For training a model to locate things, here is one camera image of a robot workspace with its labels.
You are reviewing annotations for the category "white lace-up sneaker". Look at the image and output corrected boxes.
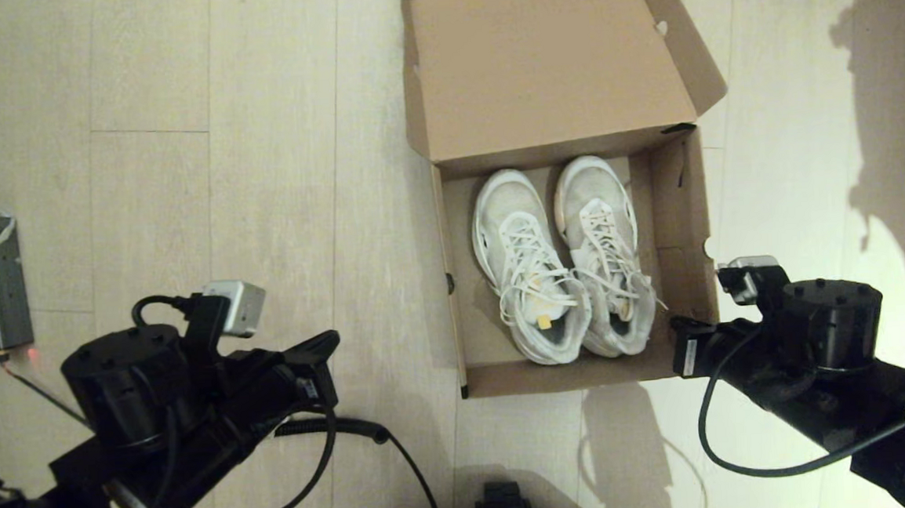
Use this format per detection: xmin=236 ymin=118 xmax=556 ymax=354
xmin=551 ymin=151 xmax=670 ymax=361
xmin=467 ymin=164 xmax=596 ymax=370

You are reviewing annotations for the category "brown cardboard shoe box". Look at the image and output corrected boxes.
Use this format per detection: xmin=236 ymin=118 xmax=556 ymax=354
xmin=398 ymin=0 xmax=747 ymax=403

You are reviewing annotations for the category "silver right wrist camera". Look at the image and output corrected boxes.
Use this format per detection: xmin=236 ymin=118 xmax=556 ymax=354
xmin=715 ymin=254 xmax=783 ymax=307

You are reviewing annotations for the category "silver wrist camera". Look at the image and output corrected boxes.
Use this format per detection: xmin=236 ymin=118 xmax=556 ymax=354
xmin=202 ymin=278 xmax=270 ymax=340
xmin=715 ymin=254 xmax=783 ymax=307

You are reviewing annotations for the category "black corrugated cable conduit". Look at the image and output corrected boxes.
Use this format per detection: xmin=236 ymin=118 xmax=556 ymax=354
xmin=274 ymin=408 xmax=449 ymax=508

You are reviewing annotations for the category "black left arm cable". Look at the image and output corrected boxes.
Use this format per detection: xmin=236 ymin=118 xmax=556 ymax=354
xmin=98 ymin=284 xmax=345 ymax=508

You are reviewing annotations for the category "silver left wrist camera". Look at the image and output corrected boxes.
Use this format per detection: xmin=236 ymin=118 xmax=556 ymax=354
xmin=202 ymin=278 xmax=270 ymax=340

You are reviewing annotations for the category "thin white floor cable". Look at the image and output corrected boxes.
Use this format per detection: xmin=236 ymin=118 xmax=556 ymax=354
xmin=572 ymin=422 xmax=710 ymax=508

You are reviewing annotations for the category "thin red black wire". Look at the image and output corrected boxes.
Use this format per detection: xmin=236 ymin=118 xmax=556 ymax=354
xmin=0 ymin=346 xmax=91 ymax=432

